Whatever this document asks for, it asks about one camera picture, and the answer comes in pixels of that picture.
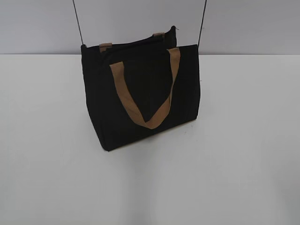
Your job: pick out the black tote bag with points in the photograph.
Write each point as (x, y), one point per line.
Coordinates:
(139, 89)

